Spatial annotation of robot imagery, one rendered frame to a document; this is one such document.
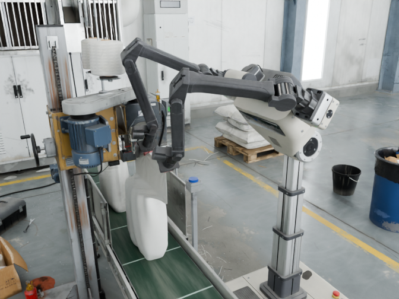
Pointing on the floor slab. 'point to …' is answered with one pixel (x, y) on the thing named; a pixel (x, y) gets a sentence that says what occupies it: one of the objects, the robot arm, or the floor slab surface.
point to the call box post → (194, 220)
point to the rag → (43, 283)
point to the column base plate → (62, 292)
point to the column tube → (52, 95)
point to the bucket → (345, 178)
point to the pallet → (249, 156)
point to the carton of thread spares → (6, 290)
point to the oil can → (31, 292)
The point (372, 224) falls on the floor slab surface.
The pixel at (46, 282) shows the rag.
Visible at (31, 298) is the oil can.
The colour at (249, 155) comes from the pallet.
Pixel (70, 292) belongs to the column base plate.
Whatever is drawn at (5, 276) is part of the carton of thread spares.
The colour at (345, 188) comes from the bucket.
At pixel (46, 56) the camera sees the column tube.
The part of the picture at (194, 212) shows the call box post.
